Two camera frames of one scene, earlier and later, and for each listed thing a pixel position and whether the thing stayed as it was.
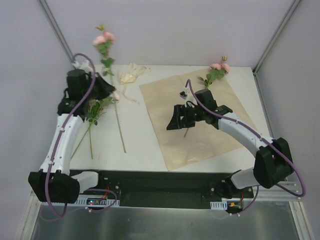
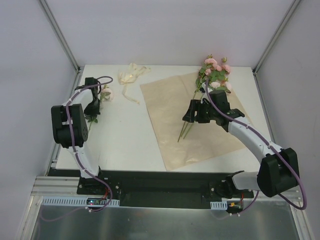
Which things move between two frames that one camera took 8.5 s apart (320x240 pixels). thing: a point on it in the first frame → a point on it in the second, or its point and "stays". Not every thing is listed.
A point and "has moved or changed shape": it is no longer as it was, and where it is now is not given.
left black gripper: x=100 y=88 → x=92 y=109
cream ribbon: x=130 y=74 stays
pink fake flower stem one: x=216 y=70 has moved or changed shape
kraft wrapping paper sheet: x=182 y=147 stays
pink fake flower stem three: x=96 y=109 → x=218 y=78
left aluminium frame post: x=56 y=29 stays
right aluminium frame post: x=256 y=68 stays
